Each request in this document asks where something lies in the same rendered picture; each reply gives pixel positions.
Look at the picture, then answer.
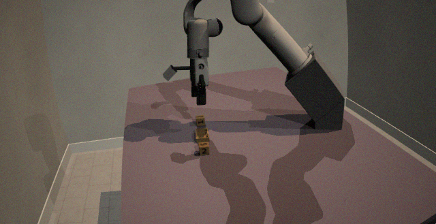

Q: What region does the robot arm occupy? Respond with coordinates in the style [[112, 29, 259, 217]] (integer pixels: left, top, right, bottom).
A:
[[163, 0, 313, 81]]

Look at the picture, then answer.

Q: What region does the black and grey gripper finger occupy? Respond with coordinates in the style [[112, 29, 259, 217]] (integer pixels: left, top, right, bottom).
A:
[[196, 75, 206, 106], [191, 83, 198, 97]]

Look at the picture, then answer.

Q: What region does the yellow cube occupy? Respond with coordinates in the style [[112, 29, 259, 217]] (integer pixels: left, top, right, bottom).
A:
[[196, 115, 205, 126], [198, 142, 210, 155]]

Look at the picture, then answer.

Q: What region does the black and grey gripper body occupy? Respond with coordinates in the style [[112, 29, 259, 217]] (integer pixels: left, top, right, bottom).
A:
[[187, 55, 209, 87]]

